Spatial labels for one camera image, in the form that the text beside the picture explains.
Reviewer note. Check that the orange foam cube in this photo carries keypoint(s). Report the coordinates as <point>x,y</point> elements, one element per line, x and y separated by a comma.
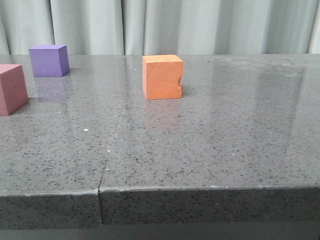
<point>161,76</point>

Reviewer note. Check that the grey pleated curtain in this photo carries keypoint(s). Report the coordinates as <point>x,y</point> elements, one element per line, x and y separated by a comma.
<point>151,27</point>

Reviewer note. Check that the purple foam cube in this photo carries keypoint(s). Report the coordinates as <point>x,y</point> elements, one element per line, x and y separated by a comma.
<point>49,60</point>

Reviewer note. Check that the pink foam cube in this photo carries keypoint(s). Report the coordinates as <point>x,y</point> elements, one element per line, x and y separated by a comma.
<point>13,91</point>

